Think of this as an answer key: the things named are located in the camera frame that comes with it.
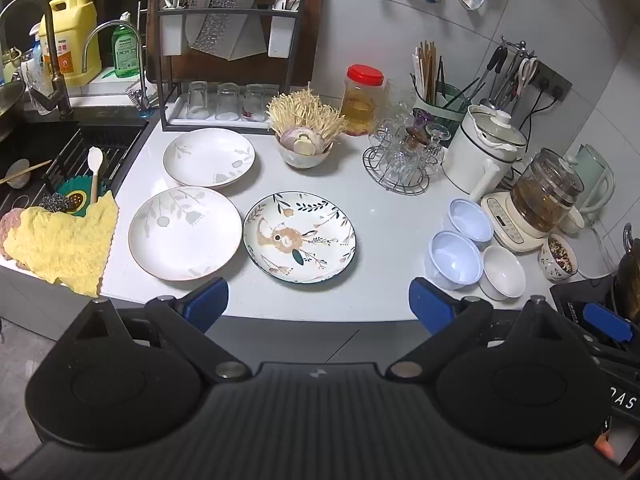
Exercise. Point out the ginger slice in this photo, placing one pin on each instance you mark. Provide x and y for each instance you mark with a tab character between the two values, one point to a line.
302	146

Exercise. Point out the green sunflower mat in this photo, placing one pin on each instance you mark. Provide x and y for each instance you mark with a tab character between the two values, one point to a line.
75	200

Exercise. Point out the small white tea cup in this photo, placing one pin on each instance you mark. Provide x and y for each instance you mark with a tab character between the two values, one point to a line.
572	221

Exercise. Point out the glass health kettle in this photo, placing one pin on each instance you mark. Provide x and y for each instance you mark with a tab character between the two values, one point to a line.
545	195

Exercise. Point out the bundle of wooden chopsticks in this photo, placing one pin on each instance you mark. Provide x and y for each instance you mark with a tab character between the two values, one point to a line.
426	70

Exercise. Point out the white silicone spatula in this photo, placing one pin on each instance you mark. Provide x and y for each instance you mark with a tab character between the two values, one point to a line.
95	165

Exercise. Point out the halved purple onion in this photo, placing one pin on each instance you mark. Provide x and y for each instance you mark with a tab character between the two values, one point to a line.
289	137

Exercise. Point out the enoki mushroom bunch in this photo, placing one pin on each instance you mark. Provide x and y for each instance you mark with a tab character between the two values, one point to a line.
305	112

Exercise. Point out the black induction cooktop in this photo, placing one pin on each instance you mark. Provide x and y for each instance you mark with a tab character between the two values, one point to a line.
575	292

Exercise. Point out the cluster of crystal glasses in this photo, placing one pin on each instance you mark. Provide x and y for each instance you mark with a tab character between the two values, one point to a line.
400	135

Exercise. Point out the plain steel kitchen knife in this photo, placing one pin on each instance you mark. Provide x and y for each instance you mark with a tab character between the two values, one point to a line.
250	40

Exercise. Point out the pale green teapot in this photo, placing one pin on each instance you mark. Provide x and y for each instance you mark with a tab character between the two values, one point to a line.
10	62

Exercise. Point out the dark kitchen faucet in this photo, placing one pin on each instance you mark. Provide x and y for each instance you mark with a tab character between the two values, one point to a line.
55	75

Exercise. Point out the white drip tray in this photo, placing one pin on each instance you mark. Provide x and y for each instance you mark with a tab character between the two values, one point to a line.
175	115

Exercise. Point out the white electric cooking pot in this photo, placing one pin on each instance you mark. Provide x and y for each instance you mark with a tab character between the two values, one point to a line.
475	157

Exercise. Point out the metal utensil hook rack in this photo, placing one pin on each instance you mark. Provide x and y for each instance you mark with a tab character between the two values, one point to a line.
515	46

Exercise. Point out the clear glass tumbler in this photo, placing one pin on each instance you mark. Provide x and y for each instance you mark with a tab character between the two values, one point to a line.
197	100
254	102
227	101

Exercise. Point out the mint green electric kettle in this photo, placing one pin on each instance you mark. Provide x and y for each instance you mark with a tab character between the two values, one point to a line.
595	180

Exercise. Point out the steel wok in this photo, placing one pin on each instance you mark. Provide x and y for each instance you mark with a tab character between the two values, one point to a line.
7	105

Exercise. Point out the chrome gooseneck faucet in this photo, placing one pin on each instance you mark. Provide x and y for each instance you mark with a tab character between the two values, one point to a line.
90	42

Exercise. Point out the plain white bowl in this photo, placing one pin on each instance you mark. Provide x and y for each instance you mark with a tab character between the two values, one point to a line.
502	272

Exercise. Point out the dark metal cooking pot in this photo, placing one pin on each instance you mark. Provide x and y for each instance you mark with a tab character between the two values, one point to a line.
631	270

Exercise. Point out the person's right hand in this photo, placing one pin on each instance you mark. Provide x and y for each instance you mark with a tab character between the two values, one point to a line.
603	447

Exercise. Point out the white leaf-print plate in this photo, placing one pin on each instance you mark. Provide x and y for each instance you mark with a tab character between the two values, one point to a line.
185	232
209	157

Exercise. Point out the white cutlery cup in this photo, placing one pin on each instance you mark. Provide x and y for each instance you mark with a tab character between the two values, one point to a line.
280	35
170	35

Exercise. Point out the hammered steel cleaver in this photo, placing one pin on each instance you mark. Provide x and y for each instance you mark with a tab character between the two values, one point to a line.
220	25

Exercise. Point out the kitchen scissors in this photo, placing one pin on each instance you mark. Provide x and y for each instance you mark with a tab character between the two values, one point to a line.
527	72

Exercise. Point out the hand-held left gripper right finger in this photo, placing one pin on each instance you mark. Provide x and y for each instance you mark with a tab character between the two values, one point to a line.
430	305

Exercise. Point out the pink cloth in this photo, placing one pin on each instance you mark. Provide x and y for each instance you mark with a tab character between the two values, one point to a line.
7	232

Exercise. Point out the dark wall outlet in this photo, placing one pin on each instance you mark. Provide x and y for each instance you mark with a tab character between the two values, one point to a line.
555	82

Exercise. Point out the pale blue plastic bowl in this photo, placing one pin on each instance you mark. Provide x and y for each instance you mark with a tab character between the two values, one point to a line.
452	260
470	220

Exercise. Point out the yellow dish cloth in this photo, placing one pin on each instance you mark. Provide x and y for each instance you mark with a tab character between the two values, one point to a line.
65	242

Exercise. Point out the black sink drain rack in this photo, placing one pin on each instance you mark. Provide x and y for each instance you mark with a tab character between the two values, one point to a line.
115	145

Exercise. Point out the small dish brush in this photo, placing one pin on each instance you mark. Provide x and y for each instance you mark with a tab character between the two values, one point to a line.
134	95

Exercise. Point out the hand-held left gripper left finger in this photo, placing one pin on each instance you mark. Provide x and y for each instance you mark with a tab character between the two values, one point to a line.
205	302

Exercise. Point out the green dish soap bottle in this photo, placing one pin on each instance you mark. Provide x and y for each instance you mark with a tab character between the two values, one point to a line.
125	50

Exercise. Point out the black metal knife rack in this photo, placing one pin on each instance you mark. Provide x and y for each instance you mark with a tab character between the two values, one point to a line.
161	85

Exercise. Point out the green chopstick holder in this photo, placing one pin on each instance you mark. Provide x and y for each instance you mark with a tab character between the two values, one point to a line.
440	112

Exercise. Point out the black kitchen sink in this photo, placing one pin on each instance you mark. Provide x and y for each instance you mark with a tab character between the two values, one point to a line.
30	140

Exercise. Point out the yellow detergent bottle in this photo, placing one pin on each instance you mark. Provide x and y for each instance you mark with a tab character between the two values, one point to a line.
72	35

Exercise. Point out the bundle of black chopsticks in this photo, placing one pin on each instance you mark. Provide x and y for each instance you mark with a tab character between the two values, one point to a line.
460	92

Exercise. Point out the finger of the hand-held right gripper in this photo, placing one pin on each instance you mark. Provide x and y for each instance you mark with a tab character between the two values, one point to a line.
607	321

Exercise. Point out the steel wool scrubber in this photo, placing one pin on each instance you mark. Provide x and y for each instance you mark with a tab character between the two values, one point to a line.
52	202

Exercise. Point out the wooden chopsticks pair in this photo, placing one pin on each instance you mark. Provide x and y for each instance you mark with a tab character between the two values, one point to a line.
35	167

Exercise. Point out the wooden cutting board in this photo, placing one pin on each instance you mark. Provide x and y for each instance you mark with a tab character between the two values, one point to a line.
307	35

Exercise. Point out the round sink strainer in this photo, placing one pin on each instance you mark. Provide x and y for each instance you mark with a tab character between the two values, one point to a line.
17	166

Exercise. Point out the white ceramic vegetable bowl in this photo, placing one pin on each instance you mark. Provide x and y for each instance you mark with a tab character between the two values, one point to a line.
302	161

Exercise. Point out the patterned bowl of chili flakes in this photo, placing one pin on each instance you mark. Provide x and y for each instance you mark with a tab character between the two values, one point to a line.
557	257

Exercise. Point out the red-lid glass jar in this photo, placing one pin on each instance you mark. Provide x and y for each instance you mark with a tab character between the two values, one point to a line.
361	102

